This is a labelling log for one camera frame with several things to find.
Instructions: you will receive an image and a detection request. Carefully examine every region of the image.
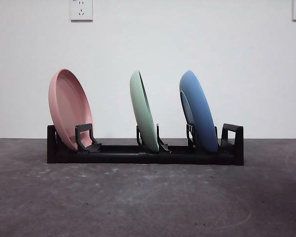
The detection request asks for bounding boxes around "green round plate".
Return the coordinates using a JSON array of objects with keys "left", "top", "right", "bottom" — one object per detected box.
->
[{"left": 129, "top": 70, "right": 160, "bottom": 152}]

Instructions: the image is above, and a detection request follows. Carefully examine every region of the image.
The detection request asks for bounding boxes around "blue round plate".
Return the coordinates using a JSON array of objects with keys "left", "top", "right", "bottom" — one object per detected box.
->
[{"left": 179, "top": 70, "right": 219, "bottom": 154}]

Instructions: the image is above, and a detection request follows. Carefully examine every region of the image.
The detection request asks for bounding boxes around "pink round plate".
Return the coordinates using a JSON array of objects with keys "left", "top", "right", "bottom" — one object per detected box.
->
[{"left": 48, "top": 68, "right": 94, "bottom": 152}]

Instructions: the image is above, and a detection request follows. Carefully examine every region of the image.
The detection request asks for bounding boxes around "black plate rack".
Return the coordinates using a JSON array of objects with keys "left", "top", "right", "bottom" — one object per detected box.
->
[{"left": 46, "top": 122, "right": 245, "bottom": 166}]

